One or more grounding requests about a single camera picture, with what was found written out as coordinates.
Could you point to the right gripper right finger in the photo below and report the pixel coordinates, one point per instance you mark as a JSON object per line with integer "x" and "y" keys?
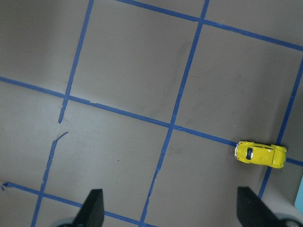
{"x": 252, "y": 212}

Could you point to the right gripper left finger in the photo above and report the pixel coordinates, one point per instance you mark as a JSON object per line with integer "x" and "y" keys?
{"x": 91, "y": 213}

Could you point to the yellow toy beetle car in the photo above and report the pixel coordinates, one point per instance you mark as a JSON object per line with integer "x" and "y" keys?
{"x": 249, "y": 152}

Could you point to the light blue plastic bin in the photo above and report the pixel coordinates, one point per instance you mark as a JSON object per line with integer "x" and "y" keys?
{"x": 299, "y": 198}

